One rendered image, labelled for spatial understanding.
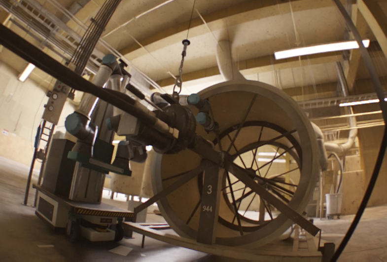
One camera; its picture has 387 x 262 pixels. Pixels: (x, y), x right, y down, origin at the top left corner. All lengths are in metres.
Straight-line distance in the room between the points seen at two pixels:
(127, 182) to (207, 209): 5.63
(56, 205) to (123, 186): 5.45
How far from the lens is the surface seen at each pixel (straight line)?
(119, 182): 7.09
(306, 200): 1.64
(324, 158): 6.79
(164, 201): 2.05
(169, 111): 1.11
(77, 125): 1.49
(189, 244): 1.60
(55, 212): 1.74
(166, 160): 2.36
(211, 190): 1.56
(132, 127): 0.85
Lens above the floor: 0.55
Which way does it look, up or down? 23 degrees up
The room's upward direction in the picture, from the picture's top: 7 degrees clockwise
